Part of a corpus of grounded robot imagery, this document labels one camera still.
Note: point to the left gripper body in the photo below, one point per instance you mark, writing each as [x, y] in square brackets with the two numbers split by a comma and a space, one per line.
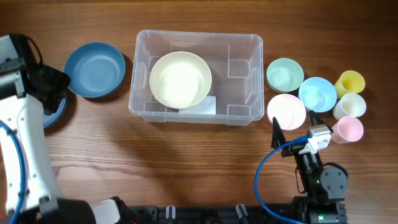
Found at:
[58, 82]

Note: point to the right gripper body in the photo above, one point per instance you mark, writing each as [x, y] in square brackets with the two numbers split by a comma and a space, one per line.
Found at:
[293, 150]

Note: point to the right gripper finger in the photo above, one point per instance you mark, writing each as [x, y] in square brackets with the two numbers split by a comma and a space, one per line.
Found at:
[278, 137]
[315, 119]

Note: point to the pink small bowl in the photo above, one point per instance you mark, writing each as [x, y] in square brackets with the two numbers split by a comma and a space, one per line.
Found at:
[289, 111]

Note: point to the dark blue bowl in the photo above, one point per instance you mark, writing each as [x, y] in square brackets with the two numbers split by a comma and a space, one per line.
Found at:
[96, 70]
[49, 120]

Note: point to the cream large bowl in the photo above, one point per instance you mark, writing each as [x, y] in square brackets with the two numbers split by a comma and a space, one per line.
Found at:
[180, 80]

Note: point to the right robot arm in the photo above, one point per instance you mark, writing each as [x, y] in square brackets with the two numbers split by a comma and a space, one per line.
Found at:
[324, 184]

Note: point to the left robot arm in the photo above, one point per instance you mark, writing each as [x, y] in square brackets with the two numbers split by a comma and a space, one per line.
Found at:
[33, 193]

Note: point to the clear plastic storage container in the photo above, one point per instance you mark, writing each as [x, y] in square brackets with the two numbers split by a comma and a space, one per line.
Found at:
[237, 65]

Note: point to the light blue small bowl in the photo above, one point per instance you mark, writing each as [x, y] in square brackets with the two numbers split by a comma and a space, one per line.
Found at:
[317, 94]

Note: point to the pink cup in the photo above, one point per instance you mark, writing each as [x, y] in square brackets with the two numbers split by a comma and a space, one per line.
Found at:
[347, 129]

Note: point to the cream cup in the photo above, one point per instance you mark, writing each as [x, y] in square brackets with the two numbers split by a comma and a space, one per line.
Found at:
[351, 104]

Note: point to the yellow cup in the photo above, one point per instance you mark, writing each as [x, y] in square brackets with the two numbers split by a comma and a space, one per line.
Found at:
[349, 82]

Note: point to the mint green small bowl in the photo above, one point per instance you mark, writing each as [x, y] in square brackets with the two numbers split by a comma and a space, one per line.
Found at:
[284, 75]

